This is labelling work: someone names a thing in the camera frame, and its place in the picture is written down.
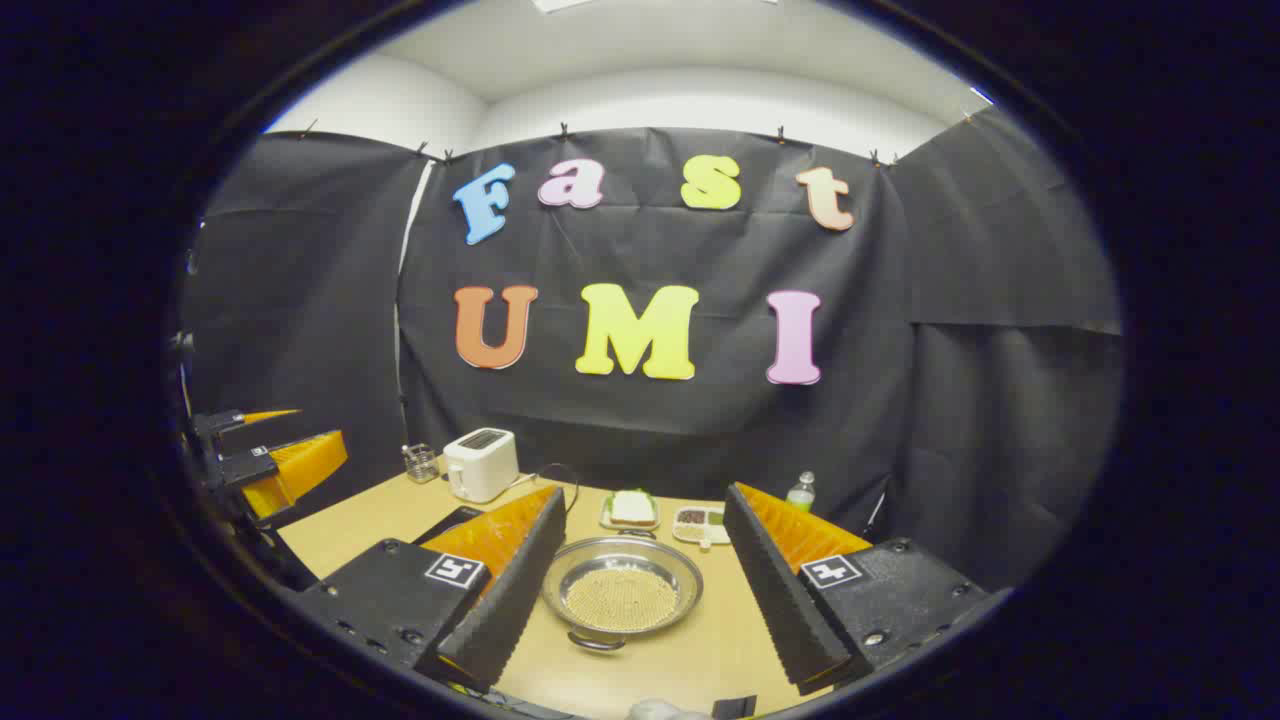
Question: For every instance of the pile of soybeans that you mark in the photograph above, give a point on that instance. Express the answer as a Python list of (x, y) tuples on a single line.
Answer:
[(620, 600)]

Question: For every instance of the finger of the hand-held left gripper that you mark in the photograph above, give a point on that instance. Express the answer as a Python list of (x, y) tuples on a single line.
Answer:
[(220, 422), (300, 465)]

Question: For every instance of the stainless steel pot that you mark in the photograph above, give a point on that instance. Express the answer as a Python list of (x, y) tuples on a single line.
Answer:
[(600, 555)]

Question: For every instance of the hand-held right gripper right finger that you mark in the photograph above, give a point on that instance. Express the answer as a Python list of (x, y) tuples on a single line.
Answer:
[(775, 600)]

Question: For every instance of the ceiling light panel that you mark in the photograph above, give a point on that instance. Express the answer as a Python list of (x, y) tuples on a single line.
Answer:
[(560, 4)]

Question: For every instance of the white toaster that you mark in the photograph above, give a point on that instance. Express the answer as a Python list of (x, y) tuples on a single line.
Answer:
[(480, 470)]

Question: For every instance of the black induction cooktop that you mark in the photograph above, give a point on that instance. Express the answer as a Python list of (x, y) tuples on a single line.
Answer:
[(450, 522)]

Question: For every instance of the sandwich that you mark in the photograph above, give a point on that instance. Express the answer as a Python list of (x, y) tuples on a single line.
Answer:
[(632, 507)]

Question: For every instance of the green label bottle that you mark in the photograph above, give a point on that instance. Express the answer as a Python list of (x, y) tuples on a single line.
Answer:
[(800, 495)]

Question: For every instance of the white divided dish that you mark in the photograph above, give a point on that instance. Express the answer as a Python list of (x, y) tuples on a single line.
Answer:
[(700, 525)]

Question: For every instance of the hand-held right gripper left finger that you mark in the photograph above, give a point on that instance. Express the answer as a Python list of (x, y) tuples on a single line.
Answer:
[(510, 590)]

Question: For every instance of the pale green plate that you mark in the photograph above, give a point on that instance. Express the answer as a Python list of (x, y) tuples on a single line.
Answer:
[(630, 527)]

